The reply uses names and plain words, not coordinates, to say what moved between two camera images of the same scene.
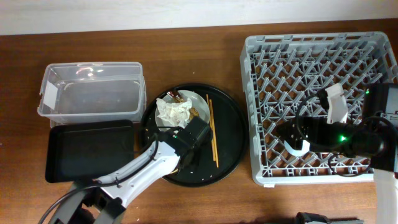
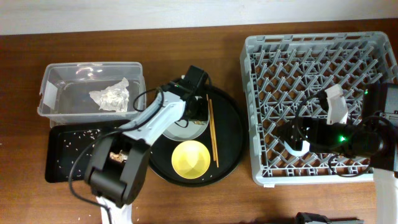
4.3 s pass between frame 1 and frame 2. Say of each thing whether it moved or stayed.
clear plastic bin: stayed
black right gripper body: stayed
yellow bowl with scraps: moved
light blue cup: stayed
